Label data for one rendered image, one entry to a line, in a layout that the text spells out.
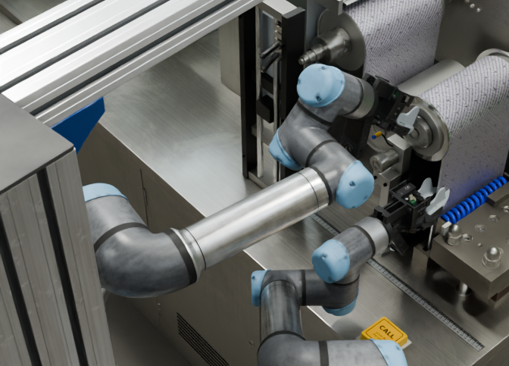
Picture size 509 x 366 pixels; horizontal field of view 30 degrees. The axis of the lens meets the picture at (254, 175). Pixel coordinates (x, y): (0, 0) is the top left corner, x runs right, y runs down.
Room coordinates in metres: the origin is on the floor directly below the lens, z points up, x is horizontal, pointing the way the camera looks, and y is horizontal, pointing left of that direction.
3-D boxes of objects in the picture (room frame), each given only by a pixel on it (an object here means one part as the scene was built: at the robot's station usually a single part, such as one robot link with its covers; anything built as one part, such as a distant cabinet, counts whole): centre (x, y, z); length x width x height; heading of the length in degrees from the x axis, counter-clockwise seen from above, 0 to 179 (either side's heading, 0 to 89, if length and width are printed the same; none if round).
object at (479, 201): (1.51, -0.49, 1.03); 0.21 x 0.04 x 0.03; 129
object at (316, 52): (1.64, -0.12, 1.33); 0.06 x 0.03 x 0.03; 129
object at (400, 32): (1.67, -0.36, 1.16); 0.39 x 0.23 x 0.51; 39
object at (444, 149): (1.50, -0.35, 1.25); 0.15 x 0.01 x 0.15; 39
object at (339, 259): (1.28, -0.17, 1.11); 0.11 x 0.08 x 0.09; 129
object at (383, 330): (1.22, -0.26, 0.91); 0.07 x 0.07 x 0.02; 39
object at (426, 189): (1.46, -0.37, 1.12); 0.09 x 0.03 x 0.06; 130
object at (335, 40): (1.67, -0.17, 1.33); 0.06 x 0.06 x 0.06; 39
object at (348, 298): (1.28, -0.16, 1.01); 0.11 x 0.08 x 0.11; 90
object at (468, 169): (1.53, -0.48, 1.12); 0.23 x 0.01 x 0.18; 129
